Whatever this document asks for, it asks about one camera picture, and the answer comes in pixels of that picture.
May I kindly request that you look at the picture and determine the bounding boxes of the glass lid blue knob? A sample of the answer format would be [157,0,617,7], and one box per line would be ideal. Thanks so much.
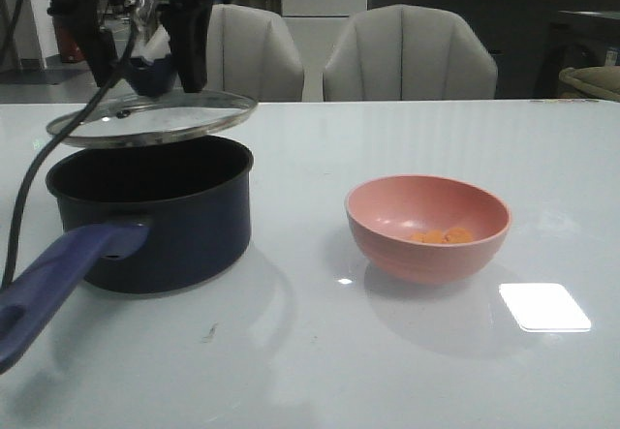
[46,53,259,150]

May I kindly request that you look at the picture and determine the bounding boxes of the pink bowl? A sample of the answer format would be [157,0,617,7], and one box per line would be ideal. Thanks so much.
[345,174,512,285]

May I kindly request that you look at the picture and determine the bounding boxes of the orange ham pieces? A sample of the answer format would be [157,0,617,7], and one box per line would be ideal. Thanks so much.
[408,227,474,244]

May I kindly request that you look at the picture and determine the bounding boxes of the red trash bin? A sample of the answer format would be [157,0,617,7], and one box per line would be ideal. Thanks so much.
[52,17,85,64]

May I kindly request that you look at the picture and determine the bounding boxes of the dark floor mat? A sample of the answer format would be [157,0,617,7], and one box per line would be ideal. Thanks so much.
[1,69,85,85]

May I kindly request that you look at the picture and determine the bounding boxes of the left beige chair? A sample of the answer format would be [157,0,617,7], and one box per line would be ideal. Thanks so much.
[206,4,304,102]

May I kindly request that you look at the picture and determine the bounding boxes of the beige chair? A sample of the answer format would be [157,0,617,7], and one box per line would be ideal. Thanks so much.
[206,4,304,102]
[322,4,498,102]

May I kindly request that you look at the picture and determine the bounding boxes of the dark blue saucepan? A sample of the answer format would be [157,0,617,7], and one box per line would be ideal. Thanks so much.
[1,136,254,370]

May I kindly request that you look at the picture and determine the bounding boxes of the right beige chair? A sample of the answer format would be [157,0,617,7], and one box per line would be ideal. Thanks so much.
[322,4,498,102]

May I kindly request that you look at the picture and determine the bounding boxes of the grey counter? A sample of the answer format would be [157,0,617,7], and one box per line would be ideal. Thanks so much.
[368,0,619,99]

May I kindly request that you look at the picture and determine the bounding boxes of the beige cushion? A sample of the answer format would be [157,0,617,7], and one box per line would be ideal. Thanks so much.
[558,66,619,102]

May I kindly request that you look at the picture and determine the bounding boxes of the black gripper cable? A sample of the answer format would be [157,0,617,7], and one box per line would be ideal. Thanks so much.
[0,0,140,289]

